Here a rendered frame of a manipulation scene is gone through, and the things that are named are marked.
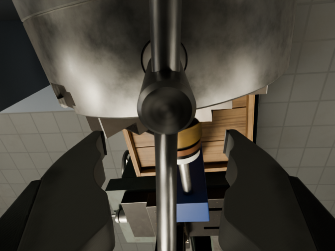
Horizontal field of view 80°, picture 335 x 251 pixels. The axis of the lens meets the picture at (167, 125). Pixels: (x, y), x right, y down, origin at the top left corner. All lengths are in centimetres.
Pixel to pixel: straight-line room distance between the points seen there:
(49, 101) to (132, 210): 48
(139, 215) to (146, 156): 20
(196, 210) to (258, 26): 36
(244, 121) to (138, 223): 48
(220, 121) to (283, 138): 127
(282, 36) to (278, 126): 154
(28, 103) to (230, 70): 81
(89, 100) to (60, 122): 171
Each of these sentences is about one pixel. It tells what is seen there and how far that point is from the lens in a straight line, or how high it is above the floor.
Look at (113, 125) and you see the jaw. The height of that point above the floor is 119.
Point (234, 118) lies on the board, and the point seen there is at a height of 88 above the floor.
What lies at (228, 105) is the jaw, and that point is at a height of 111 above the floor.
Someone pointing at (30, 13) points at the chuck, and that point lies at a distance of 22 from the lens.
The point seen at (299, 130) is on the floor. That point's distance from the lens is 183.
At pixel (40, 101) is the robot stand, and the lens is 87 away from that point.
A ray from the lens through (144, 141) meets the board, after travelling 62.
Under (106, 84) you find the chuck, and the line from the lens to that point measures 17.
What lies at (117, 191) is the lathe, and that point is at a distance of 73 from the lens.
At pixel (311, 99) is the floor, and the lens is 173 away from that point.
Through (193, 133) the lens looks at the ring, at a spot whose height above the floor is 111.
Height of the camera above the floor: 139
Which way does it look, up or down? 60 degrees down
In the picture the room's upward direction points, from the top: 170 degrees counter-clockwise
